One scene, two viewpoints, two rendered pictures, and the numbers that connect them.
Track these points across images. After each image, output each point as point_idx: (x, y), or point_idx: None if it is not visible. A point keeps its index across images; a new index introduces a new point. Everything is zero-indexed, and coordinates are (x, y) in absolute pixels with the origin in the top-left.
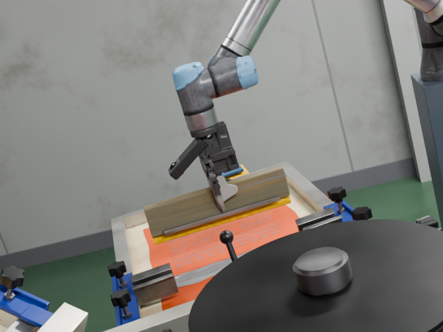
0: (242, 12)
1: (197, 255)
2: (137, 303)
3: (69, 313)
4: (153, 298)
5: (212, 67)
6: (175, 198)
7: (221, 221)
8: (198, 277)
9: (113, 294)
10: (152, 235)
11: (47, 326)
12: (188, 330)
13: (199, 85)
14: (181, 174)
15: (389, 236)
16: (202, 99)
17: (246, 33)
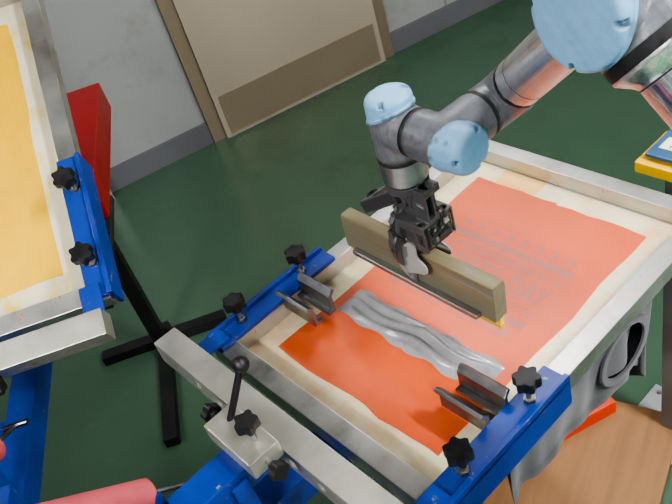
0: (531, 33)
1: None
2: (271, 309)
3: (90, 323)
4: (296, 313)
5: (412, 117)
6: (373, 226)
7: None
8: (366, 320)
9: (231, 294)
10: (347, 243)
11: (62, 325)
12: (212, 398)
13: (382, 134)
14: (370, 211)
15: None
16: (385, 152)
17: (519, 74)
